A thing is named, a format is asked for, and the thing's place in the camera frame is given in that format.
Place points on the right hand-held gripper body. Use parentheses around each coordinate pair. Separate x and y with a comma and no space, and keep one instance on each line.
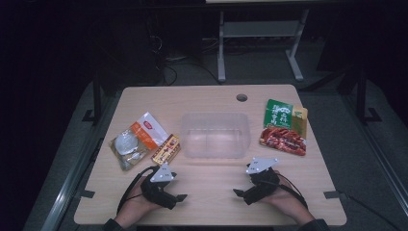
(264,186)

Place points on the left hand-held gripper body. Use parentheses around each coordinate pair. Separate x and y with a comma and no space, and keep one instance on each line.
(157,192)

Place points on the small yellow and red box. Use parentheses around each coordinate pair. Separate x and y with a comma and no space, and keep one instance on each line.
(166,149)

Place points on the red snack packet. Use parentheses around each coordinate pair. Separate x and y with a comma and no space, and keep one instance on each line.
(282,141)

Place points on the orange and white snack packet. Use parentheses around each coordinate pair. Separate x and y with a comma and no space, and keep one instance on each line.
(141,138)

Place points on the clear plastic container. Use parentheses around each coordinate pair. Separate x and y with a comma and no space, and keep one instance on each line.
(215,134)

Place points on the yellow and green snack packet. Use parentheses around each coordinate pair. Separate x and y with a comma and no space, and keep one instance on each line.
(301,120)

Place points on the person's left hand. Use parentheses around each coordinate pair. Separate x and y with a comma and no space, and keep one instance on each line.
(134,202)

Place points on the person's right hand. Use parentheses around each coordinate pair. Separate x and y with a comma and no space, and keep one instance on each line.
(288,200)

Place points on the black metal stand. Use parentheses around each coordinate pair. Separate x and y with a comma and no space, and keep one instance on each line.
(362,96)
(97,99)

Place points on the white metal stand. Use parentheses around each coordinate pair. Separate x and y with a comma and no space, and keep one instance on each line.
(260,29)

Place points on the grey table edge bracket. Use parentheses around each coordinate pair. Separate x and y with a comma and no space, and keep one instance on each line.
(85,194)
(331,194)

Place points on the metal frame rail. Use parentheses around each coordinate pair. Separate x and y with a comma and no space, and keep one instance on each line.
(69,186)
(378,150)

